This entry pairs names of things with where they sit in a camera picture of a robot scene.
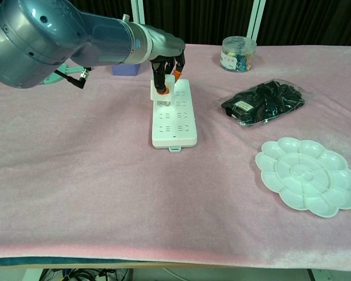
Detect grey black left robot hand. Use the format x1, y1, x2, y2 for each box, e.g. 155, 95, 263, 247
140, 24, 187, 97

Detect white plug adapter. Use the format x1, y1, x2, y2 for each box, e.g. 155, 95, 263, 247
150, 74, 177, 108

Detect purple box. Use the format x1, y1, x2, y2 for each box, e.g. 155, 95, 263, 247
111, 63, 142, 76

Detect white power strip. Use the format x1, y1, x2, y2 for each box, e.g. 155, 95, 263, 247
151, 78, 199, 153

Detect clear jar of colourful clips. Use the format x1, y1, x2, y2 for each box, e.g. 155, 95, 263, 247
221, 36, 257, 72

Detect mint green plastic object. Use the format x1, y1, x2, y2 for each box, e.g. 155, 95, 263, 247
40, 63, 92, 86

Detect plastic bag of black items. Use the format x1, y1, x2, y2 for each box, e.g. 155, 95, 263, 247
217, 78, 314, 129

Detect pink tablecloth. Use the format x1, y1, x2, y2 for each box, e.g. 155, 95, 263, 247
0, 43, 351, 268

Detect black curtain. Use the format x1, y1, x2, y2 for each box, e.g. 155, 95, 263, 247
143, 0, 351, 46

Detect white flower-shaped paint palette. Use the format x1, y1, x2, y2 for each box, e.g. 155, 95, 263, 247
254, 138, 351, 219

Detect white frame post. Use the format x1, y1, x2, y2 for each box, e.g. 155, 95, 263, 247
249, 0, 267, 42
130, 0, 145, 25

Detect black arm cable with connector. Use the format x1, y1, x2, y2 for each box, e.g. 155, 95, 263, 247
54, 67, 91, 90

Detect tangled cables under table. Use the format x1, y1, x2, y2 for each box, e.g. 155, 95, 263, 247
39, 268, 134, 281

